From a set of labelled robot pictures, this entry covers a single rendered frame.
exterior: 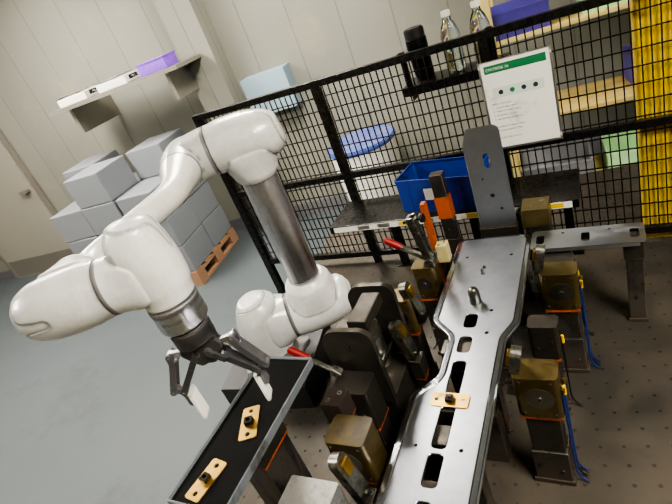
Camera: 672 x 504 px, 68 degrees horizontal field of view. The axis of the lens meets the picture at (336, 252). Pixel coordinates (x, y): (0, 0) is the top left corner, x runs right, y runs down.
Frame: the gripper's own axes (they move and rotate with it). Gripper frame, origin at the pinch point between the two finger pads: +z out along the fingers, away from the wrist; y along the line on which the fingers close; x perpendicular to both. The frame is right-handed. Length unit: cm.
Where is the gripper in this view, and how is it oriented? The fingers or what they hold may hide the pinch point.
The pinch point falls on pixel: (235, 400)
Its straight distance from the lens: 103.0
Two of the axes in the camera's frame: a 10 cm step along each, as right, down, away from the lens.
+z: 3.4, 8.2, 4.6
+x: -0.3, -4.8, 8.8
